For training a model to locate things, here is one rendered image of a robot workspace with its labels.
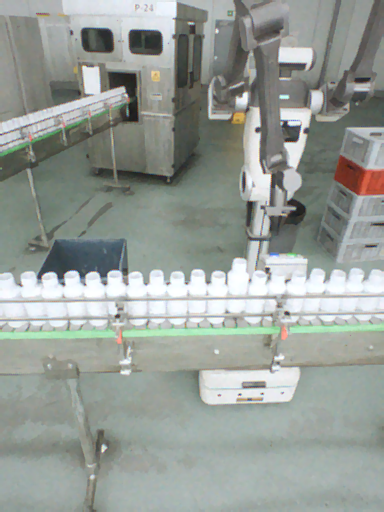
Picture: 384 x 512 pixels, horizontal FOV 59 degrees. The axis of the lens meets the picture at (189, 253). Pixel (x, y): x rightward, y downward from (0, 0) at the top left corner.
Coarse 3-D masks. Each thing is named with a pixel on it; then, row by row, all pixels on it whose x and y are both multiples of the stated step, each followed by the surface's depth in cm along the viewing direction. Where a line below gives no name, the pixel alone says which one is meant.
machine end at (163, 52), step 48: (96, 0) 366; (144, 0) 355; (96, 48) 394; (144, 48) 382; (192, 48) 445; (144, 96) 409; (192, 96) 484; (96, 144) 457; (144, 144) 441; (192, 144) 531
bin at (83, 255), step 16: (64, 240) 152; (80, 240) 153; (96, 240) 153; (112, 240) 154; (48, 256) 141; (64, 256) 157; (80, 256) 157; (96, 256) 158; (112, 256) 158; (48, 272) 141; (64, 272) 162; (80, 272) 162; (96, 272) 163
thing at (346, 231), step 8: (328, 208) 320; (328, 216) 321; (336, 216) 332; (328, 224) 322; (336, 224) 309; (344, 224) 296; (352, 224) 292; (360, 224) 294; (368, 224) 295; (376, 224) 332; (336, 232) 309; (344, 232) 297; (352, 232) 297; (360, 232) 299; (368, 232) 300; (376, 232) 302; (344, 240) 300; (352, 240) 301; (360, 240) 303; (368, 240) 304; (376, 240) 306
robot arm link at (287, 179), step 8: (264, 160) 106; (288, 160) 107; (264, 168) 107; (272, 168) 110; (280, 168) 104; (288, 168) 100; (280, 176) 103; (288, 176) 100; (296, 176) 100; (280, 184) 103; (288, 184) 101; (296, 184) 101
